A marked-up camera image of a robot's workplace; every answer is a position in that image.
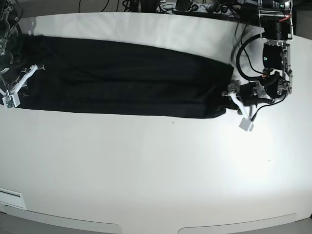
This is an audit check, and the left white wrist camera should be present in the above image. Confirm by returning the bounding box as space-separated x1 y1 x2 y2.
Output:
239 118 254 132

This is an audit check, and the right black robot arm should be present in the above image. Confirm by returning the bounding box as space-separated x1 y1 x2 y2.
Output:
0 0 45 98

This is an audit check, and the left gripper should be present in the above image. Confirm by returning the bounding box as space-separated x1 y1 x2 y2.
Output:
221 80 268 115

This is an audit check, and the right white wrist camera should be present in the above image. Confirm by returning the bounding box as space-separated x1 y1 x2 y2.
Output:
2 94 20 110

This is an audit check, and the black T-shirt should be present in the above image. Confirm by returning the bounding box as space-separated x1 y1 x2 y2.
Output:
11 35 234 119

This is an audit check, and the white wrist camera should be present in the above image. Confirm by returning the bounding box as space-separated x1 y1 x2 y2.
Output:
2 94 20 110
239 118 254 132

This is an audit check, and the white label plate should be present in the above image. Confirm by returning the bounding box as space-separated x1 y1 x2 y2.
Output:
0 188 27 210

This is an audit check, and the black equipment clutter behind table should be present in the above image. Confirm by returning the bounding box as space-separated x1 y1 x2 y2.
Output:
78 0 293 25

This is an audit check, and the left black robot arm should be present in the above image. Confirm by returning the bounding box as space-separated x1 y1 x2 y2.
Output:
222 0 293 112

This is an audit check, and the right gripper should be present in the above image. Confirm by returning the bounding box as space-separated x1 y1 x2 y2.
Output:
0 64 45 97

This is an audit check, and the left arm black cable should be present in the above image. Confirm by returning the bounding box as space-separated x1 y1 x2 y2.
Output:
235 21 266 81

